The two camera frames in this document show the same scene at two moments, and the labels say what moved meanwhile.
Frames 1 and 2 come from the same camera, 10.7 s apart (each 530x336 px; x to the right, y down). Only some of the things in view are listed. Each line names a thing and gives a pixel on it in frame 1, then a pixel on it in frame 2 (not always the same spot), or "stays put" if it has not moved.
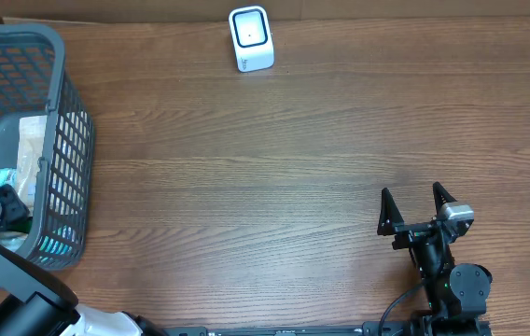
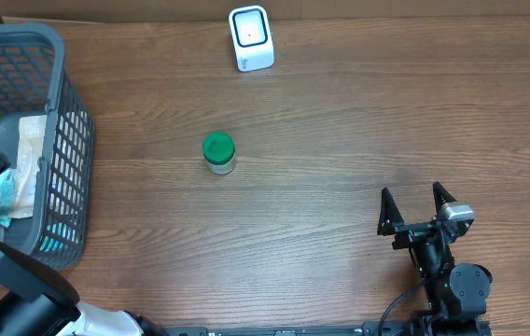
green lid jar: [21, 225] -> [219, 152]
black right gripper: [390, 217] stays put
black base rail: [369, 329] stays put
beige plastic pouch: [33, 135] stays put
